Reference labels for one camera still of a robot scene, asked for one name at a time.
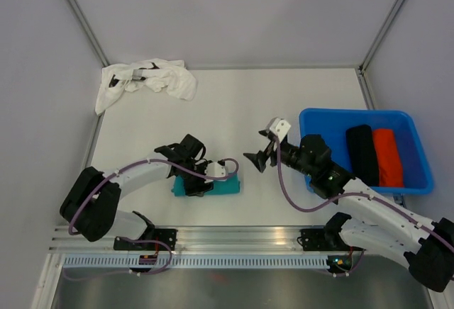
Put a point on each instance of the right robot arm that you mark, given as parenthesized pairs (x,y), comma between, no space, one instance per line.
(366,219)

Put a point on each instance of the aluminium mounting rail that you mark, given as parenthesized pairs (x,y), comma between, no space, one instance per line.
(259,240)

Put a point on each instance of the left aluminium frame post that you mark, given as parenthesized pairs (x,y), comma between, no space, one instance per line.
(87,31)

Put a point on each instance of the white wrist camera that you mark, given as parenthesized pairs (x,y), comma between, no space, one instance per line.
(278,128)
(216,172)

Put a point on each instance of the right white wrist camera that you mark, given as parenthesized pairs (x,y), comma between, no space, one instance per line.
(278,128)

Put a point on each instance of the rolled black t-shirt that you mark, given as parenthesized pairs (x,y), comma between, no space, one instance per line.
(362,154)

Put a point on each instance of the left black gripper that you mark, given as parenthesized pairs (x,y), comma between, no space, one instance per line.
(194,190)

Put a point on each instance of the white t-shirt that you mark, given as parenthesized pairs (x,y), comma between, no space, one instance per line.
(156,74)

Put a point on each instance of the blue plastic bin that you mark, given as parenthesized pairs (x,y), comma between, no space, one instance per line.
(332,124)

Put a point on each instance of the white slotted cable duct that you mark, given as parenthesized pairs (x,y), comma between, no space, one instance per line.
(194,261)

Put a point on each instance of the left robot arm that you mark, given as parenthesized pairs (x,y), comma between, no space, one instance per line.
(91,206)

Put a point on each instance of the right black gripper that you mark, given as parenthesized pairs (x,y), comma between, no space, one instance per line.
(259,159)

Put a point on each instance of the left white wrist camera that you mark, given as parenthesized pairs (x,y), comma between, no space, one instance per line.
(216,172)

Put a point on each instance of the teal t-shirt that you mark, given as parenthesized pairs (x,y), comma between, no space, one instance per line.
(220,188)

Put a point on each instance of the right aluminium frame post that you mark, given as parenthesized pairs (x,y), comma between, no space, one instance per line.
(389,20)

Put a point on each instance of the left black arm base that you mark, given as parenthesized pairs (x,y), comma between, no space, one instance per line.
(153,240)

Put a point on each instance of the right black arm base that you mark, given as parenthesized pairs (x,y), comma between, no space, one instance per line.
(317,239)

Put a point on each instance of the aluminium frame post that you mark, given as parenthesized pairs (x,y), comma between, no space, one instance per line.
(87,31)
(389,20)

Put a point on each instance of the rolled orange t-shirt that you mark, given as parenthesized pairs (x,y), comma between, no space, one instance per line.
(391,173)

